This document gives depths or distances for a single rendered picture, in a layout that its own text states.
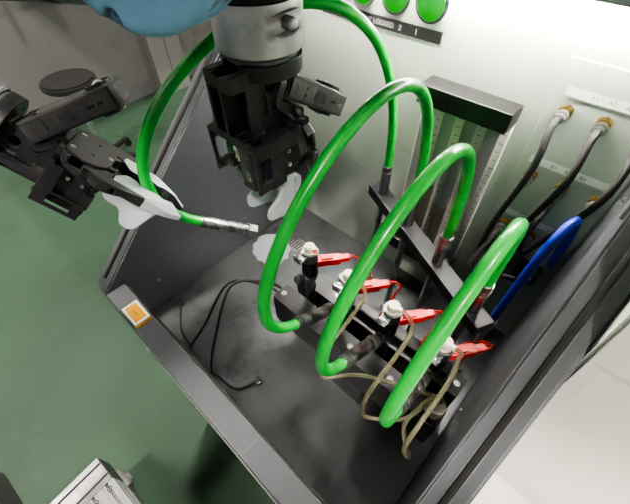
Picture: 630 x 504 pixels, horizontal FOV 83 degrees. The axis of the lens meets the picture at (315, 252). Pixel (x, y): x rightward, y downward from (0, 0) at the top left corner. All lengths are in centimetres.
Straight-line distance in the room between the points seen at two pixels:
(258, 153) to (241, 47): 8
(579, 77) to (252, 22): 41
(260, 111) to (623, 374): 41
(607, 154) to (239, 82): 47
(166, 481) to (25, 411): 69
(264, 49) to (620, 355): 40
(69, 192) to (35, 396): 156
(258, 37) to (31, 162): 32
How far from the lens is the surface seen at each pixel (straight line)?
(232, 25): 32
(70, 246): 250
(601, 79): 57
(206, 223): 56
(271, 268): 35
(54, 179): 51
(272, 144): 35
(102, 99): 47
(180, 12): 19
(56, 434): 189
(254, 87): 34
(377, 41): 52
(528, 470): 58
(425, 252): 60
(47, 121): 49
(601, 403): 47
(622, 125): 59
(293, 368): 76
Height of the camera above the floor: 153
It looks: 49 degrees down
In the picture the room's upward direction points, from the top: 1 degrees counter-clockwise
